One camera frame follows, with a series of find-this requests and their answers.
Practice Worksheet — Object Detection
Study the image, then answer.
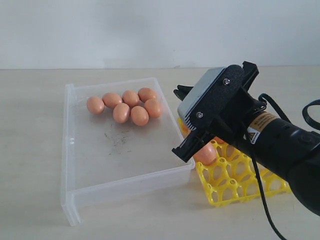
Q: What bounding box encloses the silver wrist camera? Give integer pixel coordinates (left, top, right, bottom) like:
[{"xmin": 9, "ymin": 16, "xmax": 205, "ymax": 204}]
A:
[{"xmin": 177, "ymin": 62, "xmax": 258, "ymax": 131}]

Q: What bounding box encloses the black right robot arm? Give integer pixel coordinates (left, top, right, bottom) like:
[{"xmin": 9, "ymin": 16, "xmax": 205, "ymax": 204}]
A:
[{"xmin": 172, "ymin": 61, "xmax": 320, "ymax": 214}]

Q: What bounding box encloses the clear plastic tray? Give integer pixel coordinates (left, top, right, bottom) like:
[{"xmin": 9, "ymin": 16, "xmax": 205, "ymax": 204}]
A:
[{"xmin": 60, "ymin": 77, "xmax": 195, "ymax": 226}]

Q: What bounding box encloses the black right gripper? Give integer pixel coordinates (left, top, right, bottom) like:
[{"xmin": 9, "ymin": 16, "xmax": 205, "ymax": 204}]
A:
[{"xmin": 171, "ymin": 61, "xmax": 265, "ymax": 162}]

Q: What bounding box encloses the black camera cable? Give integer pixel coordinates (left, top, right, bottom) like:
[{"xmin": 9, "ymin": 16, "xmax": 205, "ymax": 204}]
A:
[{"xmin": 239, "ymin": 92, "xmax": 320, "ymax": 240}]

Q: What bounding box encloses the yellow plastic egg tray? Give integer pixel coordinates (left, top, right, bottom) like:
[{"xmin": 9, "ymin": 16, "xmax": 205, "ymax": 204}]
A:
[{"xmin": 176, "ymin": 117, "xmax": 293, "ymax": 208}]

